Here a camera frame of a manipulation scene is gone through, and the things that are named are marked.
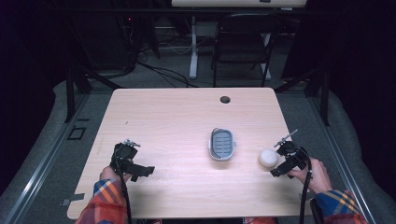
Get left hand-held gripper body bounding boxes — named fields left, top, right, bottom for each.
left=109, top=139, right=142, bottom=176

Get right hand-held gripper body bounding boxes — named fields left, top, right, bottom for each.
left=273, top=129, right=311, bottom=172

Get round white soap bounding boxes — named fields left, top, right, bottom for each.
left=258, top=147, right=279, bottom=169

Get grey oval soap dish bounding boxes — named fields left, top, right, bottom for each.
left=207, top=127, right=237, bottom=162

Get person's left hand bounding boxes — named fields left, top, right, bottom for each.
left=99, top=165, right=132, bottom=185

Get person's right hand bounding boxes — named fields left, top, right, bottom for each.
left=287, top=157, right=333, bottom=196

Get black tape square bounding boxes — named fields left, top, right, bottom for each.
left=66, top=125, right=88, bottom=141

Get person's red clothed lap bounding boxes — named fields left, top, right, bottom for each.
left=244, top=216, right=279, bottom=224

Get grey tape strip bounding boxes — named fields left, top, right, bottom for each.
left=60, top=192, right=86, bottom=206

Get black computer cabinet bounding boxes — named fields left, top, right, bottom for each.
left=88, top=10, right=139, bottom=72

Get black folding chair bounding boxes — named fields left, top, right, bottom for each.
left=212, top=12, right=284, bottom=89

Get white desk with legs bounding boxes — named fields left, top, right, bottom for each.
left=170, top=0, right=308, bottom=82

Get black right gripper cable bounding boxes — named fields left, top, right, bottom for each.
left=298, top=147, right=313, bottom=224

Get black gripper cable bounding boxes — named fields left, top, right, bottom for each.
left=118, top=172, right=134, bottom=224
left=298, top=147, right=313, bottom=224

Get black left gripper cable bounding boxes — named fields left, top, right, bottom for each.
left=118, top=172, right=134, bottom=224

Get black metal frame stand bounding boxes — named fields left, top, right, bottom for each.
left=274, top=60, right=332, bottom=127
left=63, top=60, right=124, bottom=124

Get black floor cables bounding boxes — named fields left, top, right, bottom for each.
left=135, top=59, right=200, bottom=89

